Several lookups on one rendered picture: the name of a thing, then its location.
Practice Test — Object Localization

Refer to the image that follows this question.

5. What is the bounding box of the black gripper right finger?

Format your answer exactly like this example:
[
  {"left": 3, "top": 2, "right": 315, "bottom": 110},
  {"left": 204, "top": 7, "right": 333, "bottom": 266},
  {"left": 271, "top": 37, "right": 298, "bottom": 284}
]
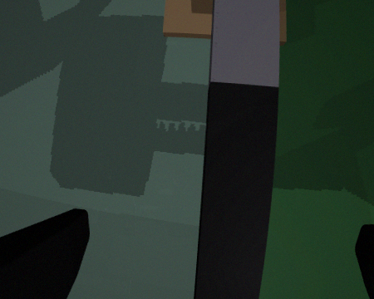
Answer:
[{"left": 355, "top": 223, "right": 374, "bottom": 299}]

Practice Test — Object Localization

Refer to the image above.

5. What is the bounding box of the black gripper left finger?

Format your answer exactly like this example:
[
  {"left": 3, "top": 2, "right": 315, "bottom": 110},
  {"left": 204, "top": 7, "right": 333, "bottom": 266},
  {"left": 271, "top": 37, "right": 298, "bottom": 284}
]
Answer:
[{"left": 0, "top": 208, "right": 90, "bottom": 299}]

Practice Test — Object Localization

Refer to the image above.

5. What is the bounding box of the green flat mat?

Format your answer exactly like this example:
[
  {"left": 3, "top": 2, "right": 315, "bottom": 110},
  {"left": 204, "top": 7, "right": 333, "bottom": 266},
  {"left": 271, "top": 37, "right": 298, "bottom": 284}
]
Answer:
[{"left": 259, "top": 0, "right": 374, "bottom": 299}]

